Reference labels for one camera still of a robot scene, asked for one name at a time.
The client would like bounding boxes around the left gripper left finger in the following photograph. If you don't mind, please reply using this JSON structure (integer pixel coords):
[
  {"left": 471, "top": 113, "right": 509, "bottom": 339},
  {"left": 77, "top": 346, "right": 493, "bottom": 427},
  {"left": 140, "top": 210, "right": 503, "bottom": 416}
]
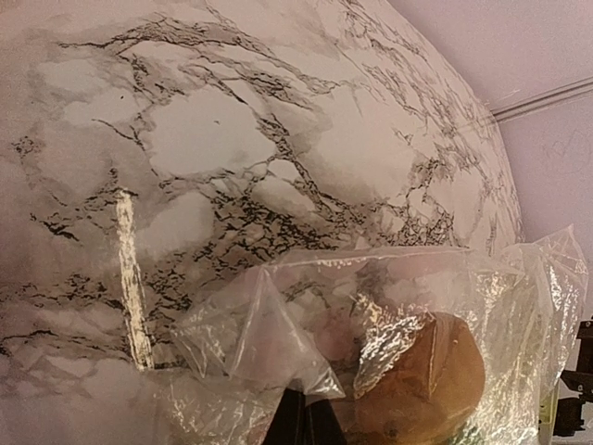
[{"left": 263, "top": 389, "right": 306, "bottom": 445}]

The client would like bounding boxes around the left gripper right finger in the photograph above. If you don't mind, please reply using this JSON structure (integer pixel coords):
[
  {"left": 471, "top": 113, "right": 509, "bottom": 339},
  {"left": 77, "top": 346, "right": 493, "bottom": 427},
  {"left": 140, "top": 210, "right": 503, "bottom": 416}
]
[{"left": 305, "top": 396, "right": 347, "bottom": 445}]

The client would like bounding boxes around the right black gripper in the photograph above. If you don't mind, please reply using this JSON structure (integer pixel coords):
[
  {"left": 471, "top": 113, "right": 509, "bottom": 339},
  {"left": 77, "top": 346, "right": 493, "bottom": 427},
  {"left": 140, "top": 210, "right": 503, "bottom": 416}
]
[{"left": 558, "top": 320, "right": 592, "bottom": 436}]

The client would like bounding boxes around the clear zip top bag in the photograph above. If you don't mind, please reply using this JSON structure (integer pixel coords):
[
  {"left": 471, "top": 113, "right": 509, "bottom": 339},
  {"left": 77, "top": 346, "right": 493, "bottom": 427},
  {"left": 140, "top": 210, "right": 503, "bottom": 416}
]
[{"left": 161, "top": 228, "right": 588, "bottom": 444}]

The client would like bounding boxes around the brown fake potato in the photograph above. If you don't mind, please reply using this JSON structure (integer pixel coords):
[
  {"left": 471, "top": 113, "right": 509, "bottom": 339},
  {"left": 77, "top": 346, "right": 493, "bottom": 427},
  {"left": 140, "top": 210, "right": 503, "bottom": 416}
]
[{"left": 334, "top": 312, "right": 486, "bottom": 444}]

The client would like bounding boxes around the right aluminium frame post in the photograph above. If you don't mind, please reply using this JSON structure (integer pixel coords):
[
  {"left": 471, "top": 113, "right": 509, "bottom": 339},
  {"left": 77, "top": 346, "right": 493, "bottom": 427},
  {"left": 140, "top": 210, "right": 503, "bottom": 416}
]
[{"left": 492, "top": 77, "right": 592, "bottom": 123}]

